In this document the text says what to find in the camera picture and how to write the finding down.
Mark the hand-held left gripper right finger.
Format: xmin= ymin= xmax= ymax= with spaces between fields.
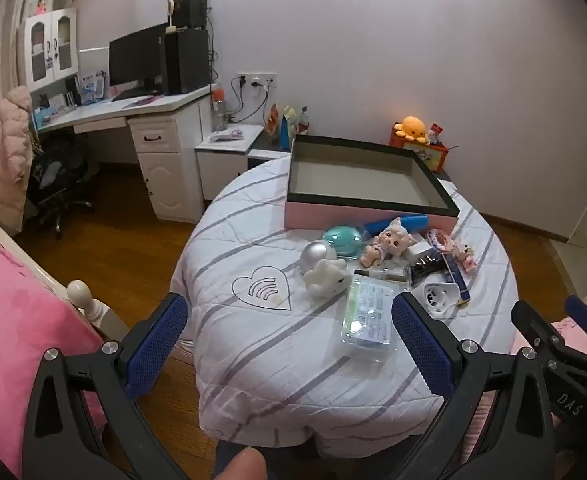
xmin=391 ymin=290 xmax=557 ymax=480

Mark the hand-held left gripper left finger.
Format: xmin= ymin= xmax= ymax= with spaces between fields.
xmin=22 ymin=291 xmax=190 ymax=480

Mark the white cat-shaped device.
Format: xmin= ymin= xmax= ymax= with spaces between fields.
xmin=412 ymin=280 xmax=461 ymax=318

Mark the clear plastic packet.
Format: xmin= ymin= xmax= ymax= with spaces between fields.
xmin=340 ymin=276 xmax=399 ymax=356

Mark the navy blue strip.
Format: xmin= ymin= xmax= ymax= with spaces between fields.
xmin=441 ymin=252 xmax=471 ymax=307

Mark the black hair clip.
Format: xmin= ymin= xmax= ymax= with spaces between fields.
xmin=411 ymin=255 xmax=447 ymax=281

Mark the small pink toy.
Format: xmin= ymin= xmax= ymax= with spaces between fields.
xmin=451 ymin=232 xmax=477 ymax=273

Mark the white charger plug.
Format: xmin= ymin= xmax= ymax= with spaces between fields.
xmin=406 ymin=244 xmax=437 ymax=263

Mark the colourful small packet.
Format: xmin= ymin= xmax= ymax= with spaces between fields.
xmin=426 ymin=230 xmax=457 ymax=251

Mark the small doll figure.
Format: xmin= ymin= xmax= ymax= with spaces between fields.
xmin=358 ymin=217 xmax=414 ymax=267

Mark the white plush toy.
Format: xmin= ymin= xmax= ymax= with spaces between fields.
xmin=305 ymin=258 xmax=350 ymax=299

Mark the blue tube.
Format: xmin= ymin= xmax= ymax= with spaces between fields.
xmin=363 ymin=214 xmax=428 ymax=236

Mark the teal dome case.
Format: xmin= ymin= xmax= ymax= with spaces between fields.
xmin=322 ymin=223 xmax=369 ymax=261

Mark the silver ball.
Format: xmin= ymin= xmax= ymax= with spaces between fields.
xmin=300 ymin=241 xmax=335 ymax=273

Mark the pink box with black rim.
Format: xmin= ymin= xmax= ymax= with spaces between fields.
xmin=284 ymin=134 xmax=460 ymax=231

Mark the person's left hand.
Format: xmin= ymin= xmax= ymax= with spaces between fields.
xmin=223 ymin=447 xmax=269 ymax=480

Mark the round table, striped cloth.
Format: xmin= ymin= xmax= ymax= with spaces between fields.
xmin=170 ymin=157 xmax=519 ymax=458

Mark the pink bed blanket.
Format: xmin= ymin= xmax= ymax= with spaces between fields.
xmin=0 ymin=217 xmax=109 ymax=480

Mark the white desk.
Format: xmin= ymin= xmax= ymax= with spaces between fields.
xmin=36 ymin=82 xmax=219 ymax=223

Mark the low white cabinet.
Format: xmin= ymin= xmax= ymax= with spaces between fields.
xmin=194 ymin=124 xmax=451 ymax=211

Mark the orange printed box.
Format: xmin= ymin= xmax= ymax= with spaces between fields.
xmin=389 ymin=127 xmax=449 ymax=173

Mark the black office chair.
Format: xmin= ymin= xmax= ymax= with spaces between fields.
xmin=26 ymin=132 xmax=99 ymax=240

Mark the orange octopus plush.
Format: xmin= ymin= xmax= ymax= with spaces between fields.
xmin=393 ymin=116 xmax=428 ymax=142

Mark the pink puffer jacket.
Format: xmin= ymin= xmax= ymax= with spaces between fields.
xmin=0 ymin=85 xmax=33 ymax=233

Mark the bottle with orange cap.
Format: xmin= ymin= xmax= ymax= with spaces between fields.
xmin=212 ymin=86 xmax=227 ymax=131

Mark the yellow and blue snack bag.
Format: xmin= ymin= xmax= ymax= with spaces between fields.
xmin=278 ymin=106 xmax=299 ymax=151

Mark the blue and white box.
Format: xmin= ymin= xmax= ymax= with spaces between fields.
xmin=79 ymin=71 xmax=109 ymax=106

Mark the black computer tower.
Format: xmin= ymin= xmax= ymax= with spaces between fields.
xmin=163 ymin=28 xmax=210 ymax=95

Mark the black monitor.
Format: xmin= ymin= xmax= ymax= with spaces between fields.
xmin=108 ymin=23 xmax=169 ymax=96

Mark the white hutch cabinet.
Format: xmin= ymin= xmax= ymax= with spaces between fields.
xmin=17 ymin=8 xmax=80 ymax=93

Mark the black speaker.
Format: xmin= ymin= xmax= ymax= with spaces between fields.
xmin=173 ymin=0 xmax=208 ymax=30

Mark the white bed frame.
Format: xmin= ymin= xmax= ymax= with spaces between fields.
xmin=0 ymin=215 xmax=130 ymax=343

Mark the black cable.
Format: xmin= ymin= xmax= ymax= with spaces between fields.
xmin=226 ymin=76 xmax=246 ymax=123

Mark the white wall outlet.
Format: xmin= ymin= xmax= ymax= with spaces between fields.
xmin=236 ymin=72 xmax=277 ymax=87

